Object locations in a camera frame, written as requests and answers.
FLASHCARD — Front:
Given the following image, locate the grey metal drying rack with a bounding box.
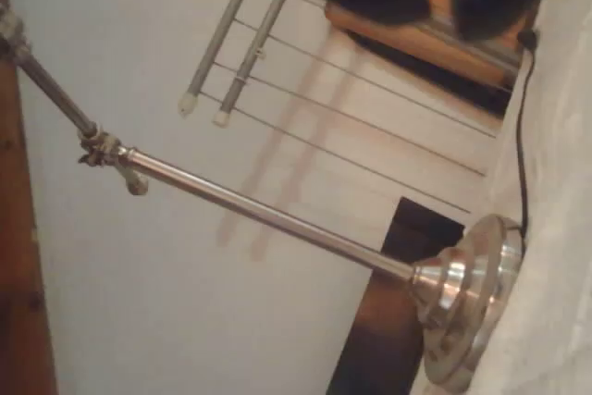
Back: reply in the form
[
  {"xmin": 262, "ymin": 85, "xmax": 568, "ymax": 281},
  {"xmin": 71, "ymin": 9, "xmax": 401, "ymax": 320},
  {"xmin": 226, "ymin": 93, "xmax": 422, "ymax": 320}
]
[{"xmin": 178, "ymin": 0, "xmax": 514, "ymax": 215}]

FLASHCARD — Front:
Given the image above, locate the white tablecloth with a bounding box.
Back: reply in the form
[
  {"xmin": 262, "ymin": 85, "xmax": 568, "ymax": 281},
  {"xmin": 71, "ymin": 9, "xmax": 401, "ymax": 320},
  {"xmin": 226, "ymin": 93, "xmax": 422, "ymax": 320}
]
[{"xmin": 462, "ymin": 0, "xmax": 592, "ymax": 395}]

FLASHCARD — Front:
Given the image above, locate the dark brown wooden furniture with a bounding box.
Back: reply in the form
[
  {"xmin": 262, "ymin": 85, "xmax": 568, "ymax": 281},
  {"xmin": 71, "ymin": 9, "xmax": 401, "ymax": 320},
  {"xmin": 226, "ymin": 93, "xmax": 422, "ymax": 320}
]
[{"xmin": 335, "ymin": 195, "xmax": 466, "ymax": 395}]

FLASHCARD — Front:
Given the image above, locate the brown wooden beam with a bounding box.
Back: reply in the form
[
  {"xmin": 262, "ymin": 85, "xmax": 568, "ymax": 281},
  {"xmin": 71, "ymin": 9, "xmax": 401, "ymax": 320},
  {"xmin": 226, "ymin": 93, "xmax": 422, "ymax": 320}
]
[{"xmin": 0, "ymin": 0, "xmax": 59, "ymax": 395}]

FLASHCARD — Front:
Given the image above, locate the black power cable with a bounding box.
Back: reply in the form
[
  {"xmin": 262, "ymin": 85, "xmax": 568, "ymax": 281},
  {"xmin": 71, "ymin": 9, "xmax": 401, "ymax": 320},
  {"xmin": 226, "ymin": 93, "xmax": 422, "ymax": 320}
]
[{"xmin": 514, "ymin": 28, "xmax": 541, "ymax": 238}]

